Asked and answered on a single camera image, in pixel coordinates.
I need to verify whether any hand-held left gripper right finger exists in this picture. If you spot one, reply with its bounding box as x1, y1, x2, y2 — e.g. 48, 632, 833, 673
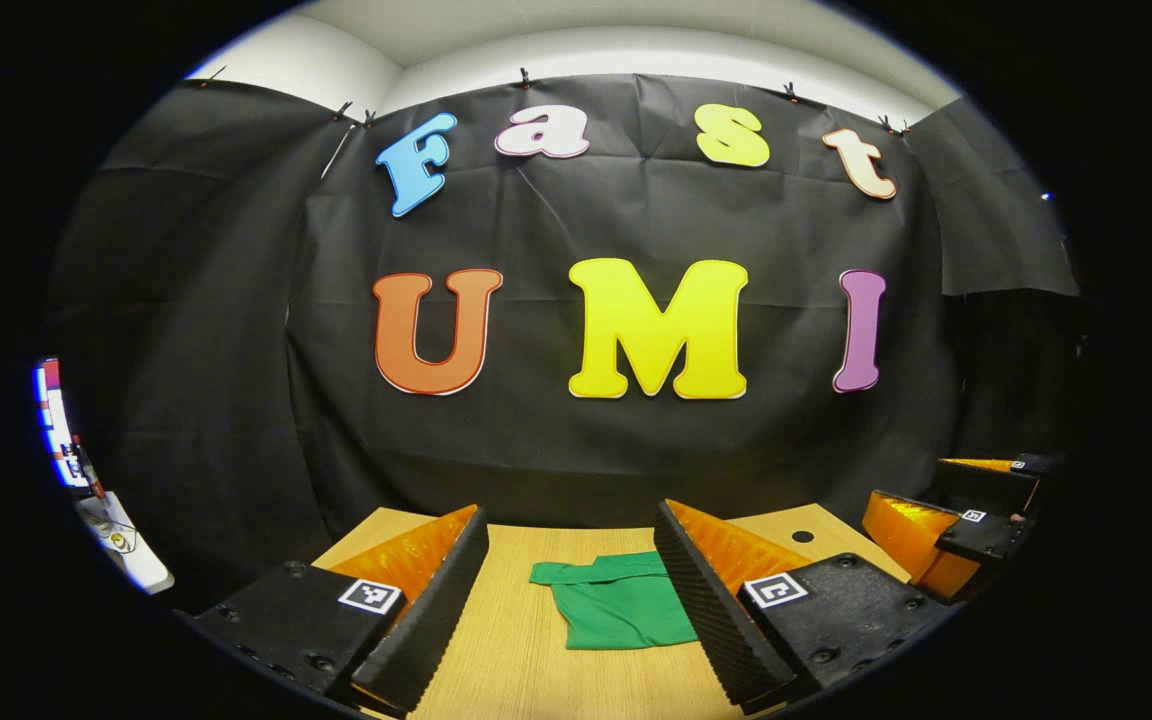
653, 499, 957, 716

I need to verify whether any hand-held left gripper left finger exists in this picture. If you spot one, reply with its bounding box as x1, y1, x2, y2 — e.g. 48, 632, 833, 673
176, 504, 490, 716

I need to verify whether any green T-shirt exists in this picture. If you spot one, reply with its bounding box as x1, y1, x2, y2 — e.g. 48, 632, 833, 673
529, 551, 702, 652

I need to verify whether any white side table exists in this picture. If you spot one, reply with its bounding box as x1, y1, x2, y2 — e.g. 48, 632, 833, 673
74, 488, 175, 596

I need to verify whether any black backdrop cloth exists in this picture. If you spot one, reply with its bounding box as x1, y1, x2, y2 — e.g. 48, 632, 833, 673
46, 72, 1082, 611

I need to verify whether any bright coloured screen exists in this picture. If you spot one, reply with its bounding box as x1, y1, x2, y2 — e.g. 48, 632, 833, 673
33, 357, 89, 491

